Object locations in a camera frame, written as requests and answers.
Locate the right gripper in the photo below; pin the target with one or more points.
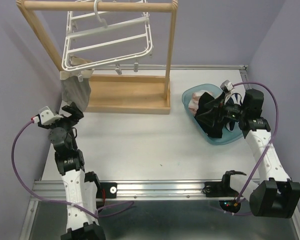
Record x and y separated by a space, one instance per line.
209 119

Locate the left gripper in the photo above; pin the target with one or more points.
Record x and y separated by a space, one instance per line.
76 114

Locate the black underwear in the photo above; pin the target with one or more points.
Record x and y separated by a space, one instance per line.
206 117

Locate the light pink underwear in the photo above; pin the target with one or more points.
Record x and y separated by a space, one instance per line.
195 97

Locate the navy underwear white trim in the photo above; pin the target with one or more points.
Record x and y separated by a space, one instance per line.
233 111

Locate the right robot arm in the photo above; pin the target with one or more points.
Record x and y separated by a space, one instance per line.
268 189

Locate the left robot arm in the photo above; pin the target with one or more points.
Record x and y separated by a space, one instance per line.
82 221

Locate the white plastic clip hanger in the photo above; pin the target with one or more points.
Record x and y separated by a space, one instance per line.
98 39

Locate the teal plastic basin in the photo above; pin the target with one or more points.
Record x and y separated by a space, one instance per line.
227 136

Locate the wooden clothes rack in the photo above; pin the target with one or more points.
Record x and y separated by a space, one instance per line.
112 93

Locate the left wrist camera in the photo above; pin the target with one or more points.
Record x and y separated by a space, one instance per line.
47 116

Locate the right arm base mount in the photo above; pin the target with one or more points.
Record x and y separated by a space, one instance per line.
219 189

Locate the aluminium mounting rail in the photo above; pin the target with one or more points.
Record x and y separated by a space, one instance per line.
165 190

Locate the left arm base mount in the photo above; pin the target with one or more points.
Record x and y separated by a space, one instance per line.
107 190

